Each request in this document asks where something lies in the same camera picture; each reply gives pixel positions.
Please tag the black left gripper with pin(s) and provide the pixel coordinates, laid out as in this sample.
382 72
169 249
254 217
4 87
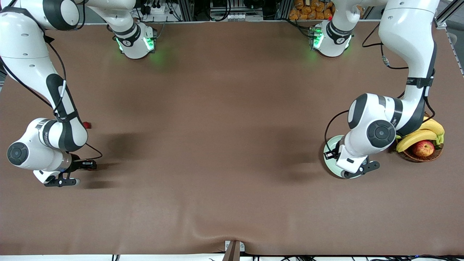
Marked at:
335 152

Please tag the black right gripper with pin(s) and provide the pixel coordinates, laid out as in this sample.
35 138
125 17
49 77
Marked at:
77 165

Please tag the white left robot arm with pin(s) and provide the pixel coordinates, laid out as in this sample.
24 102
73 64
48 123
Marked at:
409 36

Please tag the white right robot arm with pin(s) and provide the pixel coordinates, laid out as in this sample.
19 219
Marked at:
29 47

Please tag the pale green plate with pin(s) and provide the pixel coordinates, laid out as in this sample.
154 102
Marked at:
333 167

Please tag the long yellow banana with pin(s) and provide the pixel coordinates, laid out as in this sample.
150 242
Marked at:
417 138

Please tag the red apple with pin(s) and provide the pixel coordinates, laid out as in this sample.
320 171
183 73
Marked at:
423 148

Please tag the brown wicker basket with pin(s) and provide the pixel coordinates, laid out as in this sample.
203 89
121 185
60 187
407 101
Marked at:
431 158

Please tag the large yellow banana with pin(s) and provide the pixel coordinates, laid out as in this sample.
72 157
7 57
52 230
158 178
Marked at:
435 127

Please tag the brown table cloth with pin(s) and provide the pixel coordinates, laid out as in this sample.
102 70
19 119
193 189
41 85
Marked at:
203 203

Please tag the orange fruit pile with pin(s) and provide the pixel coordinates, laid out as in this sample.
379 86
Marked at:
308 11

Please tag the white terminal block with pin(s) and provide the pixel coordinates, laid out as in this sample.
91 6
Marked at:
239 16

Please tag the white power strip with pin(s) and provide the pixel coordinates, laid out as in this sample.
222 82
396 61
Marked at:
156 9

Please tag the grey metal mounting bracket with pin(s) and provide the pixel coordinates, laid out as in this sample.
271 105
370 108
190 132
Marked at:
232 252

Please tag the aluminium frame post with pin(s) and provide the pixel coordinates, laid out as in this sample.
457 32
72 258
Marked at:
447 12

